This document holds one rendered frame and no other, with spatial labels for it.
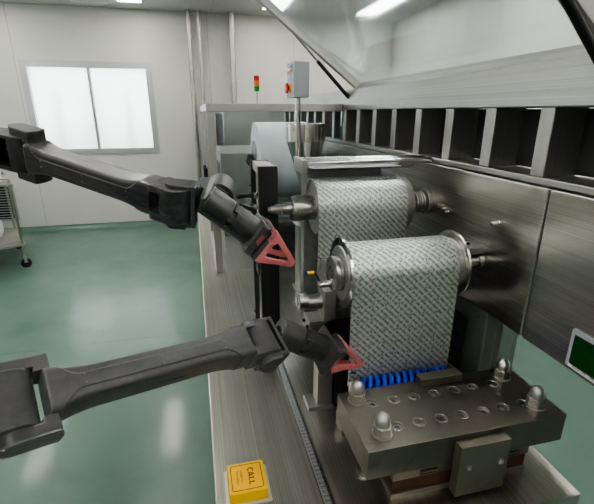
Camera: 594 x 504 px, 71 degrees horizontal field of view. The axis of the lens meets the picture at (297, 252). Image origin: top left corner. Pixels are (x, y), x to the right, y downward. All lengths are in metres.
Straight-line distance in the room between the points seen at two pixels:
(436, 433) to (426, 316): 0.24
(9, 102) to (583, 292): 6.44
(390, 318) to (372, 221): 0.28
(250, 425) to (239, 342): 0.33
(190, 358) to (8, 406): 0.23
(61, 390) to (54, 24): 6.08
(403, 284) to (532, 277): 0.24
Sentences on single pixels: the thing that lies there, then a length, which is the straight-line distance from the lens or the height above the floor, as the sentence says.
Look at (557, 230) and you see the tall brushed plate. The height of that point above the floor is 1.37.
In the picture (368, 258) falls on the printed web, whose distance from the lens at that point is 0.83.
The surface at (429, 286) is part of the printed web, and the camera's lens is 0.90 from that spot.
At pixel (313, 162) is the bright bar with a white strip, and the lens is 1.05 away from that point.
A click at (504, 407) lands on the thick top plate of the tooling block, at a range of 0.95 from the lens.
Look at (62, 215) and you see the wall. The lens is 6.68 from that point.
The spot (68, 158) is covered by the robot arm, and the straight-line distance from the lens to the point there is 0.93.
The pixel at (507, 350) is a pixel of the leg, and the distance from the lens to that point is 1.31.
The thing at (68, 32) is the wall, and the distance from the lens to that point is 6.49.
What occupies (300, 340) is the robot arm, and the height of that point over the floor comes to 1.15.
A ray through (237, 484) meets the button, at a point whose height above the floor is 0.92.
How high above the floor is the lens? 1.57
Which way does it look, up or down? 19 degrees down
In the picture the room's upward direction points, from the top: straight up
